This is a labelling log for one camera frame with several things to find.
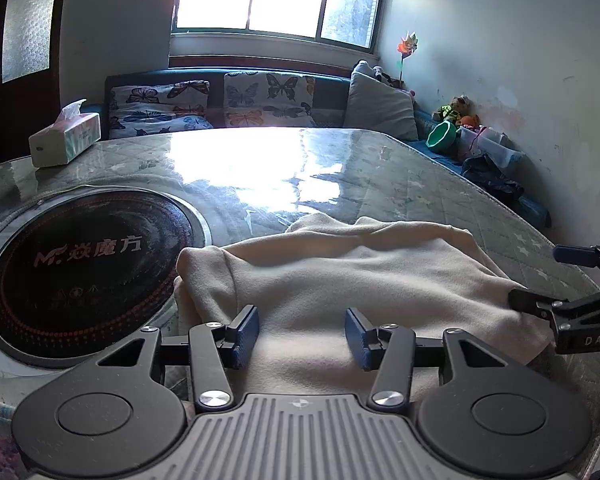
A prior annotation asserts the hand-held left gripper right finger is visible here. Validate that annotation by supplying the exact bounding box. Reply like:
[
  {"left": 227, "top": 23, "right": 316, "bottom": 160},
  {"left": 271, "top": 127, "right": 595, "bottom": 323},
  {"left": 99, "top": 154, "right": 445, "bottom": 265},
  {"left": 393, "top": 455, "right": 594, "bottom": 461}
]
[{"left": 345, "top": 307, "right": 518, "bottom": 409}]

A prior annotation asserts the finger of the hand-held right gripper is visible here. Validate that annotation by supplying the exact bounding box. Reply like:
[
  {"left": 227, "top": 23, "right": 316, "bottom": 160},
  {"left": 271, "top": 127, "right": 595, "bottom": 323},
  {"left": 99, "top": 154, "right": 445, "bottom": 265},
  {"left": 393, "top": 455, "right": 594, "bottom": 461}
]
[
  {"left": 509, "top": 284, "right": 600, "bottom": 328},
  {"left": 554, "top": 241, "right": 600, "bottom": 286}
]

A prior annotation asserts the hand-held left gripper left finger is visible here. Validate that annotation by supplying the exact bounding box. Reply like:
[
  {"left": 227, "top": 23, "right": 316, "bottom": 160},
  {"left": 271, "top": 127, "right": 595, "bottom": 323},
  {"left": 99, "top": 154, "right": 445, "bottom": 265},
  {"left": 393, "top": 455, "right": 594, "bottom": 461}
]
[{"left": 85, "top": 305, "right": 260, "bottom": 411}]

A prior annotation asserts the cream sweater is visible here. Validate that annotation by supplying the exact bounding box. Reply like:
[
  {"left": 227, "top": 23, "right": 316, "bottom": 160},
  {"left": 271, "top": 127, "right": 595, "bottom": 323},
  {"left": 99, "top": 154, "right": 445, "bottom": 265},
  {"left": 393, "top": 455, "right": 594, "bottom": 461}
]
[{"left": 172, "top": 212, "right": 556, "bottom": 403}]

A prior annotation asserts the dark blue garment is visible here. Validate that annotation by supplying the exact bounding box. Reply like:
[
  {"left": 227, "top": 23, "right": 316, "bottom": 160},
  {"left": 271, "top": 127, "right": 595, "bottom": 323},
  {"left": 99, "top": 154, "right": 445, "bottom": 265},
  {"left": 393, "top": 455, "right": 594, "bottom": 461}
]
[{"left": 461, "top": 153, "right": 526, "bottom": 207}]

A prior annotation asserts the clear plastic box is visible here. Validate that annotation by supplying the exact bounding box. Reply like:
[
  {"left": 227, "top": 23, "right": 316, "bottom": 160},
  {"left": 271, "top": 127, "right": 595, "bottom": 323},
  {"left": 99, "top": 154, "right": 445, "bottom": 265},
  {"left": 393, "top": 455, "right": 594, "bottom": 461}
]
[{"left": 456, "top": 126, "right": 524, "bottom": 169}]

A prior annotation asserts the black round induction cooktop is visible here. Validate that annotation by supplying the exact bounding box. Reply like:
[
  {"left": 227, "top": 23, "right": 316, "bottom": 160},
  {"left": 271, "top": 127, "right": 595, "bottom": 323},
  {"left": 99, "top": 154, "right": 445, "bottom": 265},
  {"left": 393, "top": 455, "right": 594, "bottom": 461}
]
[{"left": 0, "top": 187, "right": 212, "bottom": 370}]

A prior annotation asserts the green bowl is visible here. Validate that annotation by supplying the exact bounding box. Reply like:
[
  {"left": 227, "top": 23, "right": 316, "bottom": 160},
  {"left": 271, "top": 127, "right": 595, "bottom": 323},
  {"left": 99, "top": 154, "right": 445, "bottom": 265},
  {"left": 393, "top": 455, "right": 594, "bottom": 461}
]
[{"left": 425, "top": 120, "right": 459, "bottom": 154}]

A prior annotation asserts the plush toy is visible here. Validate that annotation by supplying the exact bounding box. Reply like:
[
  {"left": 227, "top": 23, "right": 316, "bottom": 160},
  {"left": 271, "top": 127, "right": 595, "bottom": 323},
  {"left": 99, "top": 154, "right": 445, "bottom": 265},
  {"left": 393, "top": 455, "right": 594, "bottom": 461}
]
[{"left": 432, "top": 94, "right": 474, "bottom": 126}]

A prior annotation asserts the grey pillow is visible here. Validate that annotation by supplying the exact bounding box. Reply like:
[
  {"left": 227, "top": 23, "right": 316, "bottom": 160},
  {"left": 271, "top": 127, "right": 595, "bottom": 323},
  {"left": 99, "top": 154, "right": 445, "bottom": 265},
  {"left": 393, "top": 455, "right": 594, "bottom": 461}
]
[{"left": 342, "top": 71, "right": 421, "bottom": 142}]

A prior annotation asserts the blue sofa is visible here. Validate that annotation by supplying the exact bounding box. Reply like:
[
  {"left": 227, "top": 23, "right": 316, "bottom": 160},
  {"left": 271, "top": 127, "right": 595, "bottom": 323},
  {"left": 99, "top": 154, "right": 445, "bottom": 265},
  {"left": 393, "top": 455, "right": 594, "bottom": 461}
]
[{"left": 82, "top": 67, "right": 552, "bottom": 227}]

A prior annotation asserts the butterfly print cushion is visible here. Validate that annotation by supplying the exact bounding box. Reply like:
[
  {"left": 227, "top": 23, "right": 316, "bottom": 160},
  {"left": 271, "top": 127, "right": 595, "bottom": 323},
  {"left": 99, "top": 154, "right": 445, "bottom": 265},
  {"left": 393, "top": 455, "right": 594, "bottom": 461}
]
[
  {"left": 223, "top": 71, "right": 317, "bottom": 129},
  {"left": 108, "top": 80, "right": 214, "bottom": 142}
]

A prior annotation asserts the colourful pinwheel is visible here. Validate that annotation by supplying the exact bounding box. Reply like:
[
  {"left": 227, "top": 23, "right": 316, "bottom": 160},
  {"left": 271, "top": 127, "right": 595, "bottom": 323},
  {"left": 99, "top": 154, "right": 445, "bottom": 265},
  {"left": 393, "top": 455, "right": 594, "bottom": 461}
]
[{"left": 395, "top": 31, "right": 421, "bottom": 92}]

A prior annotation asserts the white tissue box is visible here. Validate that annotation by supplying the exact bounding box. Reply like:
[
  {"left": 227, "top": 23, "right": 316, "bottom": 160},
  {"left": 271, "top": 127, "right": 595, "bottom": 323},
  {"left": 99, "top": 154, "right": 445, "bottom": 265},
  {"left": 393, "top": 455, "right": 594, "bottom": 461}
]
[{"left": 28, "top": 98, "right": 102, "bottom": 169}]

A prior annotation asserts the dark wooden door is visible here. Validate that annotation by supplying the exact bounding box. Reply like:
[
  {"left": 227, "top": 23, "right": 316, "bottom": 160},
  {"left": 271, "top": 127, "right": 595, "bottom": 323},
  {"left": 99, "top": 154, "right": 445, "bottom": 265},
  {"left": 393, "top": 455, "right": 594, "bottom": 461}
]
[{"left": 0, "top": 0, "right": 70, "bottom": 153}]

